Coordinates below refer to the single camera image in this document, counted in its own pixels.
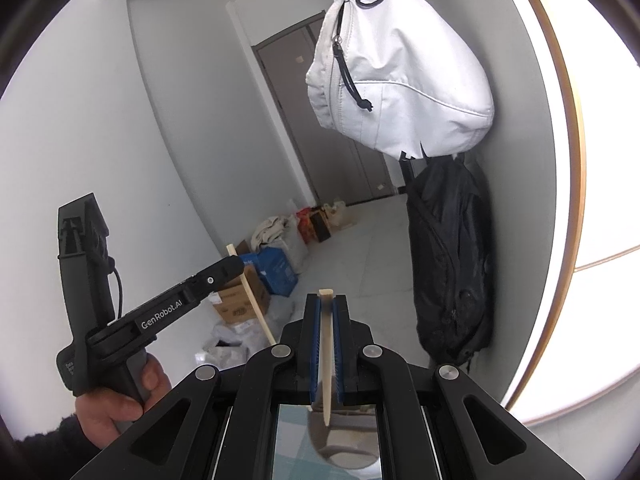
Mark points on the beige cloth bag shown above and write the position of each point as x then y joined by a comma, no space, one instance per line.
267,232

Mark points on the white parcel bag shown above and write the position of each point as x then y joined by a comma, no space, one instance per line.
220,357

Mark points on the white sling bag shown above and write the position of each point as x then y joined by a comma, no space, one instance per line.
400,85

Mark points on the yellow black paper bag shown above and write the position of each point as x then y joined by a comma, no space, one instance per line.
320,227

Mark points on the round gold-framed mirror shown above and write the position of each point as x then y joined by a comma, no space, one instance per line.
590,160

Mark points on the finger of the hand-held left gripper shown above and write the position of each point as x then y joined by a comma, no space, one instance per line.
215,275

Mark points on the beige plastic bag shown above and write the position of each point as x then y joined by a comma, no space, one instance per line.
339,216

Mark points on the translucent white plastic bag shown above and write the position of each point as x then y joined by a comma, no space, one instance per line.
295,245

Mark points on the black backpack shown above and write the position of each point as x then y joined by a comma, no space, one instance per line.
450,260

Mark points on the person's left forearm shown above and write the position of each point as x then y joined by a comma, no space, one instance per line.
50,450

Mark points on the pale wooden chopstick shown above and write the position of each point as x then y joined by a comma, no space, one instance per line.
255,305
326,360

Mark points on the person's left hand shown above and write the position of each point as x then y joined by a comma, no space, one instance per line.
100,420

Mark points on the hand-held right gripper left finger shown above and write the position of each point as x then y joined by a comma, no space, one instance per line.
314,350

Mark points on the red bag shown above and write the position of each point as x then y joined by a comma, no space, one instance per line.
303,220

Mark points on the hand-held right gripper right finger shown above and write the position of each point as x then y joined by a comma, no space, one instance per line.
340,350

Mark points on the teal checked tablecloth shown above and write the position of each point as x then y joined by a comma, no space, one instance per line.
290,467

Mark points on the brown cardboard box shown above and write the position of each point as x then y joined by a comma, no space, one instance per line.
240,305

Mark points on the grey parcel bag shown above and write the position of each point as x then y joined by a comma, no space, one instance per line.
235,332

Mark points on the blue cardboard box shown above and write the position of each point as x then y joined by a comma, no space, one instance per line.
275,267

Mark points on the white utensil holder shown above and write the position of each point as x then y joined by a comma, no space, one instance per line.
345,440

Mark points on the grey door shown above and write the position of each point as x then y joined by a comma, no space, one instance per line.
285,70

